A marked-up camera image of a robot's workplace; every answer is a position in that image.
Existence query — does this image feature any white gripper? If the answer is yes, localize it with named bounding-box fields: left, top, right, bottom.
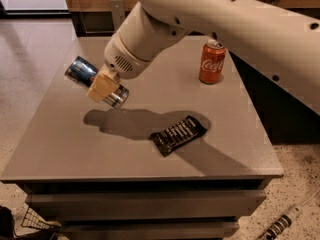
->
left=87, top=33, right=156, bottom=102

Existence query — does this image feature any blue silver redbull can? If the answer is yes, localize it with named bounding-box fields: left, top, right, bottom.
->
left=64, top=56, right=129, bottom=109

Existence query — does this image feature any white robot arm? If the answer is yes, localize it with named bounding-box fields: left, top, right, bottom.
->
left=88, top=0, right=320, bottom=113

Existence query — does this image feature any orange coca-cola can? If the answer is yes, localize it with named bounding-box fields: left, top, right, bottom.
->
left=199, top=39, right=227, bottom=84

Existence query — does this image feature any grey drawer cabinet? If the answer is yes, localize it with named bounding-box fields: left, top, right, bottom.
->
left=1, top=36, right=283, bottom=240

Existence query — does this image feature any black snack bar wrapper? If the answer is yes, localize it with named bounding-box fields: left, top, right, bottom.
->
left=150, top=115, right=207, bottom=157

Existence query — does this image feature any white power strip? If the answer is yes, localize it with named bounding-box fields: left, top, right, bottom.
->
left=256, top=205, right=302, bottom=240

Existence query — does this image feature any left metal wall bracket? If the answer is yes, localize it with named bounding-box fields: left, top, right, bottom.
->
left=109, top=0, right=126, bottom=31

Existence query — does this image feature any black wire basket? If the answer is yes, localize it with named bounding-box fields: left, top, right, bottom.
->
left=21, top=208, right=61, bottom=231

